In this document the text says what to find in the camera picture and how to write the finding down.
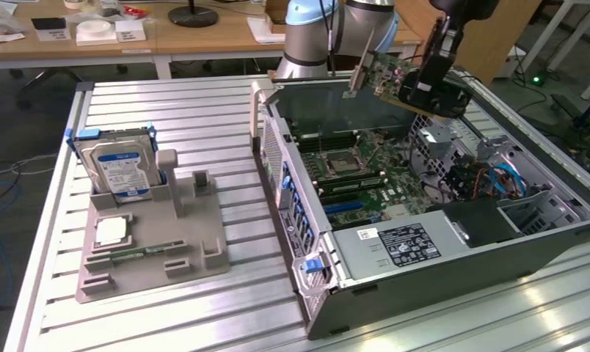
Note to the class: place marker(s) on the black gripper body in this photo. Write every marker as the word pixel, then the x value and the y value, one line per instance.
pixel 465 9

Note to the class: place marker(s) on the green graphics card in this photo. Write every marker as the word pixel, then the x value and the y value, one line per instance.
pixel 391 78

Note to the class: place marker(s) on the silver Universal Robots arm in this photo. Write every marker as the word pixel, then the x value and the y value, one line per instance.
pixel 315 40

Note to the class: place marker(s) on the wooden cabinet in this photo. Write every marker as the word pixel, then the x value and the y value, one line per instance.
pixel 501 47

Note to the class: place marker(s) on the metal disk bay cage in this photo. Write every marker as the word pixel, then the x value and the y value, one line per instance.
pixel 439 141

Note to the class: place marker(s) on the CPU socket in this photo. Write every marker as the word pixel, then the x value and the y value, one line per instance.
pixel 344 161

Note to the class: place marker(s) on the installed RAM sticks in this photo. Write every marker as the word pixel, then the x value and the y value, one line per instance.
pixel 351 184

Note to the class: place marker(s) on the white paper stack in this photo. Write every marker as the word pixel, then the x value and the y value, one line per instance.
pixel 263 31

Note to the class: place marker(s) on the grey power supply unit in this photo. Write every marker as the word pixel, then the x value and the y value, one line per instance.
pixel 403 249

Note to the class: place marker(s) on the black round lamp base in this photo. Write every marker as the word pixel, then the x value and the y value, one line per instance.
pixel 193 16

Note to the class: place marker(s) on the open black PC case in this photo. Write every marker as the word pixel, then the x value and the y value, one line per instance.
pixel 422 278

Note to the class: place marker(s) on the blue case latch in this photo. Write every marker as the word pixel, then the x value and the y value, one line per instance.
pixel 311 265

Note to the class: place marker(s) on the small white box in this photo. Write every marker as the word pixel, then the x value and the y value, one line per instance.
pixel 130 31

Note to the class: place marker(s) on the grey parts rack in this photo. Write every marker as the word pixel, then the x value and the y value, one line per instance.
pixel 162 234

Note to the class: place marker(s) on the white box with tape roll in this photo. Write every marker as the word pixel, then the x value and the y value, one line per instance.
pixel 96 33

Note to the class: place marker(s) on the green RAM stick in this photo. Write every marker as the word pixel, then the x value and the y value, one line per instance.
pixel 138 253

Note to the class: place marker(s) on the wooden desk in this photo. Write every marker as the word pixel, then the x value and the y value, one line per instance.
pixel 56 51

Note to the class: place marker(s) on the silver CPU chip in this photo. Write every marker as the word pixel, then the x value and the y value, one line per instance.
pixel 112 231

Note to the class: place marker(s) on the black and white box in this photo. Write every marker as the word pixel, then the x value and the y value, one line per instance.
pixel 52 29

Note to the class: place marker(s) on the black office chair base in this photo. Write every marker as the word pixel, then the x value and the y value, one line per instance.
pixel 41 82

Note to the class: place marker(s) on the white paper card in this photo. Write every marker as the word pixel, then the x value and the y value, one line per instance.
pixel 6 37

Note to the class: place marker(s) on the white table frame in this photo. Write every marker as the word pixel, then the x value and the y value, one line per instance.
pixel 554 33

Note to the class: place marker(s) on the hard disk in blue frame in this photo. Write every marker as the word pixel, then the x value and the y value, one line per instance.
pixel 124 172

